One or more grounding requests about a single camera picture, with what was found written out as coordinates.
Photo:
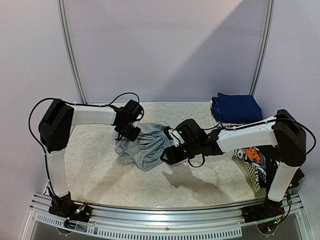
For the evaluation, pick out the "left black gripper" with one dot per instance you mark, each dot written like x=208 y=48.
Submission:
x=132 y=137

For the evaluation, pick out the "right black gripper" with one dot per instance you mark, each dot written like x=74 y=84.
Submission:
x=171 y=149

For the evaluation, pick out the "grey tank top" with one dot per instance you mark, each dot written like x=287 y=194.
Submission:
x=146 y=151

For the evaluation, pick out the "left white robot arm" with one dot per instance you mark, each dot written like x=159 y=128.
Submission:
x=57 y=122

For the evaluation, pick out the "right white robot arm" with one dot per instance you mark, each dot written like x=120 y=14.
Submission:
x=279 y=138

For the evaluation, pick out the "white perforated laundry basket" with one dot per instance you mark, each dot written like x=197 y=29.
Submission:
x=251 y=173

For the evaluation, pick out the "folded blue garment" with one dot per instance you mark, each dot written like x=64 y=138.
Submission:
x=254 y=110

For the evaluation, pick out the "colourful graphic print garment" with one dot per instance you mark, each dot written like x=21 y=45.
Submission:
x=253 y=156

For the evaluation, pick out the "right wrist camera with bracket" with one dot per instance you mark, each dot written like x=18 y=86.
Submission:
x=173 y=135

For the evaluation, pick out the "aluminium front rail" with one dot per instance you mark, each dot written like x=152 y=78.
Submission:
x=225 y=222

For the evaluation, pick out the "left aluminium corner post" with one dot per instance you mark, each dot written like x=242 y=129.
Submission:
x=61 y=5

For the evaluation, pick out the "aluminium corner post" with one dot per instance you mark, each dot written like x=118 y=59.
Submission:
x=61 y=5
x=263 y=45

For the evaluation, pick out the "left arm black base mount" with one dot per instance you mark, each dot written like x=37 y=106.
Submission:
x=67 y=208

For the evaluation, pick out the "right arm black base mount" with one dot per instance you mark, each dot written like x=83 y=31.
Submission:
x=267 y=210

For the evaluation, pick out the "right aluminium corner post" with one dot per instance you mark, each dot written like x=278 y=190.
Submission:
x=263 y=45

